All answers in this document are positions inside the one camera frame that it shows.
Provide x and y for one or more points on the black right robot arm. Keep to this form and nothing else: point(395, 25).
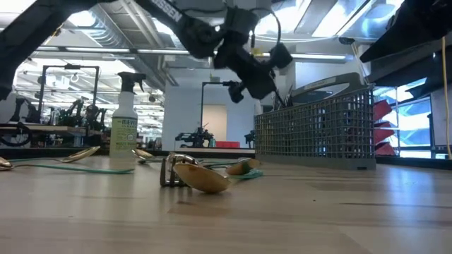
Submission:
point(416, 24)

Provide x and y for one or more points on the black spoon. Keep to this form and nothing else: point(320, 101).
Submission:
point(289, 101)

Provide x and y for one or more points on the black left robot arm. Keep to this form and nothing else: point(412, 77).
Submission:
point(21, 42)

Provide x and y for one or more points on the red bin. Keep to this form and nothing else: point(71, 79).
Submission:
point(227, 144)

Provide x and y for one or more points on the clear spray bottle black trigger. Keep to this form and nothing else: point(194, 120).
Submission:
point(123, 134)

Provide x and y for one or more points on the background workbench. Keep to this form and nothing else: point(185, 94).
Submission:
point(53, 128)

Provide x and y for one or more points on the black aluminium table frame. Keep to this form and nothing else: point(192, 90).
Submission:
point(243, 154)

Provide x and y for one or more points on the grey mesh cutlery caddy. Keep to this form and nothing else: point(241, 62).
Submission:
point(318, 134)

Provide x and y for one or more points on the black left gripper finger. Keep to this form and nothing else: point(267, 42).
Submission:
point(265, 88)

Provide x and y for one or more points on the background black robot arm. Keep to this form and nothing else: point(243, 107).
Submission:
point(196, 137)

